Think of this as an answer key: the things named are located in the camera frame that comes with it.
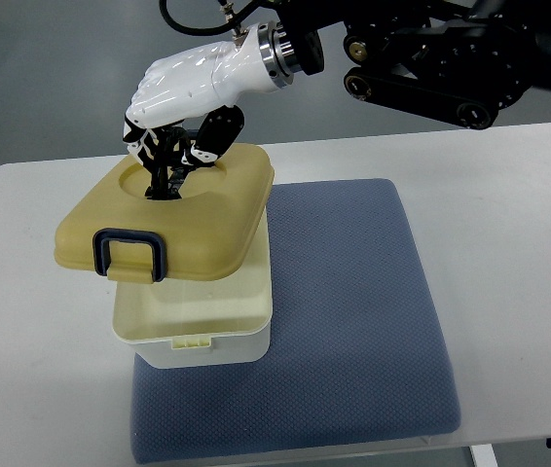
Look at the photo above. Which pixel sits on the blue fabric cushion mat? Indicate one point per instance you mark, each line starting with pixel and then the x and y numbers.
pixel 356 355

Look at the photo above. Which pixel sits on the yellow storage box lid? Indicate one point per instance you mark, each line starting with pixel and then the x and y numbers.
pixel 216 225

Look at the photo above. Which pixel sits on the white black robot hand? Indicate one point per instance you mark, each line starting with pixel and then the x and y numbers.
pixel 206 81

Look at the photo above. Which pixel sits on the white table leg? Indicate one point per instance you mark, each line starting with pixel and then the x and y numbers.
pixel 483 456

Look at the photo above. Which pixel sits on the white storage box base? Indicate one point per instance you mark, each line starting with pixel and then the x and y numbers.
pixel 180 323

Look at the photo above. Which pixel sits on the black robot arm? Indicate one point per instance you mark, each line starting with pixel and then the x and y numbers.
pixel 441 60

